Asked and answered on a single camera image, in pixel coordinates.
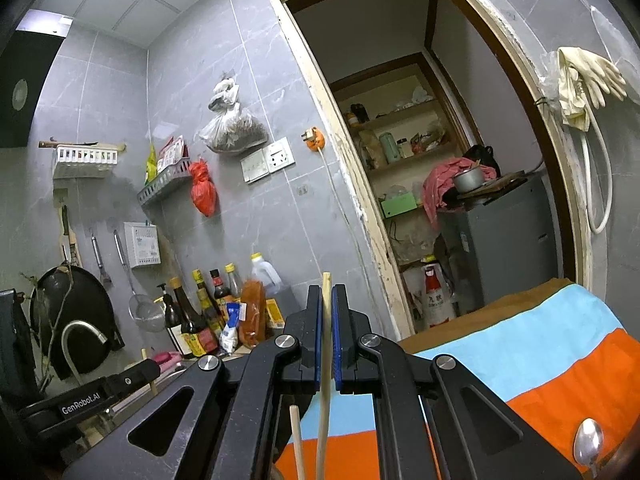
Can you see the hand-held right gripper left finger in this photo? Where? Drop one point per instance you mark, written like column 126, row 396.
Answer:
column 312, row 340

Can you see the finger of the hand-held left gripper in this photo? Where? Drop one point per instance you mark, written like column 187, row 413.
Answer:
column 142, row 375

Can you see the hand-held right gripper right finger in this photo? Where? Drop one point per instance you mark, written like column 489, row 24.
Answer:
column 342, row 340

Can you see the wooden chopstick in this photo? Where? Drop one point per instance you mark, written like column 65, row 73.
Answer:
column 322, row 435
column 297, row 440

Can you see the pink cloth pad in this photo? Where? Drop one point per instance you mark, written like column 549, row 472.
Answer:
column 162, row 357

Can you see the dark pump bottle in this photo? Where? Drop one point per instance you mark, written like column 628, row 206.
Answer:
column 170, row 320

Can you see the hanging metal strainer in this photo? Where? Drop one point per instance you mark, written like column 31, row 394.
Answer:
column 145, row 312

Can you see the orange spice packet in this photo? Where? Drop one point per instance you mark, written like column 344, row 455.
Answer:
column 252, row 315

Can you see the large soy sauce bottle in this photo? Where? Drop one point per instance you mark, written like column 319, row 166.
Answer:
column 192, row 330

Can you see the curved metal faucet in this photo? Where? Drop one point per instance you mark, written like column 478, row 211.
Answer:
column 75, row 332

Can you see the large oil jug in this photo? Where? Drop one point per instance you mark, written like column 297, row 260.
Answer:
column 265, row 275

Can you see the blue white packet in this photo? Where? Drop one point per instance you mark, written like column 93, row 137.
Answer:
column 232, row 327

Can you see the black hanging wok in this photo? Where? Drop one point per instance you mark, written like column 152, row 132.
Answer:
column 75, row 310

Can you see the yellow cap sauce bottle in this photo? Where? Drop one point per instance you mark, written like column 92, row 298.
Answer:
column 207, row 305

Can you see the yellow cap clear bottle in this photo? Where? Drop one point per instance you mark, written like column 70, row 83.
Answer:
column 233, row 282

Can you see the red cap dark bottle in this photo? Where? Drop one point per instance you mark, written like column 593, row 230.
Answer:
column 220, row 287

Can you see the hanging metal spatula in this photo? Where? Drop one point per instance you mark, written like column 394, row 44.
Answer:
column 100, row 265

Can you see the green box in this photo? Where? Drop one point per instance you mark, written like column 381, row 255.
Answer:
column 399, row 206

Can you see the grey washing machine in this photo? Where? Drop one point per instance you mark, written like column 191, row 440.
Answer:
column 500, row 250

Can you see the pink cloth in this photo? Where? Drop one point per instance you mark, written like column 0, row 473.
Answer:
column 437, row 185

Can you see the striped colourful blanket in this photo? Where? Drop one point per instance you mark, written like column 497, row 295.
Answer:
column 525, row 360

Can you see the red plastic bag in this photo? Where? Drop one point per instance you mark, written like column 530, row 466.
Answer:
column 202, row 190

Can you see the green thermos cup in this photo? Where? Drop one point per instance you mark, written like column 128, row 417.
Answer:
column 387, row 147

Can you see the small glass jar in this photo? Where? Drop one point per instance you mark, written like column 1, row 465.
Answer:
column 402, row 148

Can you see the metal pot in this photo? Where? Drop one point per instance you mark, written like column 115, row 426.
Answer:
column 468, row 180

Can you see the green yellow packet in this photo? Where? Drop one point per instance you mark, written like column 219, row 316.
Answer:
column 151, row 165

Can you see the red white packet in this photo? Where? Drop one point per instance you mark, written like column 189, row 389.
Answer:
column 172, row 155

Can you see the clear bag of dried goods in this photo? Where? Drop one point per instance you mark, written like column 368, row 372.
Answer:
column 232, row 127

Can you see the wooden shelf unit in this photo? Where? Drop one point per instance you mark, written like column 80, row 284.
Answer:
column 400, row 120

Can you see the black bag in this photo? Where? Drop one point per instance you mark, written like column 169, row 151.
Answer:
column 482, row 157

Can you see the wooden stick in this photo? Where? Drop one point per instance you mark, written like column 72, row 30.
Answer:
column 47, row 144

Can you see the metal spoon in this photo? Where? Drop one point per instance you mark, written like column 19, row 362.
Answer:
column 588, row 440

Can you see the black range hood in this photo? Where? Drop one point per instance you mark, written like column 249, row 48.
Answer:
column 27, row 85

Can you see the cream rubber gloves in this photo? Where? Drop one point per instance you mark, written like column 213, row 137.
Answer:
column 585, row 80

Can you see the white wall box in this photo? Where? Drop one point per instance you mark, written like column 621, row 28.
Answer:
column 142, row 245

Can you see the wooden door frame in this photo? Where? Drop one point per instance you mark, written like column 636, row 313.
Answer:
column 350, row 185

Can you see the white wall switch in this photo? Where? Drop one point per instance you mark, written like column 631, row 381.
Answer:
column 255, row 167

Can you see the white wall socket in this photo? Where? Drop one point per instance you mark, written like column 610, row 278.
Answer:
column 278, row 155

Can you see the grey wall shelf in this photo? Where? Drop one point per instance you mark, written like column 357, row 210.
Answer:
column 162, row 185

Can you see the orange wall hook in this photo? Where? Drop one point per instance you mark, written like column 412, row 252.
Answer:
column 312, row 140

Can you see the white slotted wall basket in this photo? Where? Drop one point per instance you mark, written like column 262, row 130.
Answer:
column 85, row 162

